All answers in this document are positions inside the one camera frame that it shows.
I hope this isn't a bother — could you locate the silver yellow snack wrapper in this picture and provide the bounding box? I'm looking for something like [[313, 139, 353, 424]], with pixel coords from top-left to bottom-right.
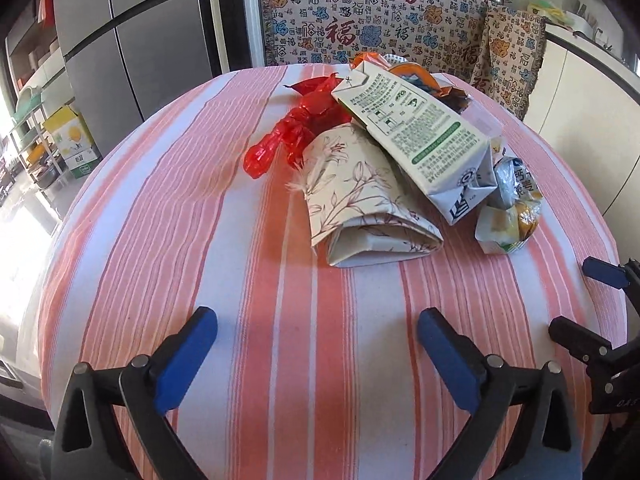
[[475, 136, 544, 255]]

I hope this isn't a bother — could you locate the white green milk carton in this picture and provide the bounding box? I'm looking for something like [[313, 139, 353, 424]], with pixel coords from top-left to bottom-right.
[[332, 61, 497, 226]]

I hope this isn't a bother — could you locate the floral paper bag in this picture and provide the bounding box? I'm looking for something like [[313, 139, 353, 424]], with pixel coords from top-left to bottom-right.
[[288, 124, 444, 268]]

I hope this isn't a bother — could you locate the orange instant noodle cup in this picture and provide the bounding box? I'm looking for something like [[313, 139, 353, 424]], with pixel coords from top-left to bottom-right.
[[349, 51, 472, 114]]

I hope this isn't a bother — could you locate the red plastic bag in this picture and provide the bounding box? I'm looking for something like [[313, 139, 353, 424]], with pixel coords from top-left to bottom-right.
[[243, 73, 352, 179]]

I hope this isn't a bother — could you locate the clear plastic bag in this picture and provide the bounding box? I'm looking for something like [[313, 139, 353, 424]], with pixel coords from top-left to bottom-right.
[[461, 96, 503, 138]]

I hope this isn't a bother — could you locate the pink striped tablecloth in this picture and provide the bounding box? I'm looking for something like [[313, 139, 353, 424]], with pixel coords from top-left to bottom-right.
[[38, 65, 627, 479]]

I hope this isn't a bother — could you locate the yellow green cardboard box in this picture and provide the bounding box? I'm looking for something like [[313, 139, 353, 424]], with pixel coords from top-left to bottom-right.
[[43, 105, 102, 179]]

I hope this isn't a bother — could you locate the storage shelf rack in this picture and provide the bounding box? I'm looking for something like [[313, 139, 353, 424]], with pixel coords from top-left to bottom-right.
[[4, 6, 75, 194]]

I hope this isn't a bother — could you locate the patterned fu character cloth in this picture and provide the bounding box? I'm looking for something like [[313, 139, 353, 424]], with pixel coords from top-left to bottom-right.
[[259, 0, 546, 118]]

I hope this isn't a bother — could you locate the grey refrigerator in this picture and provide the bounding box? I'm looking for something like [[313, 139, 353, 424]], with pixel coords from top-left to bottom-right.
[[53, 0, 221, 155]]

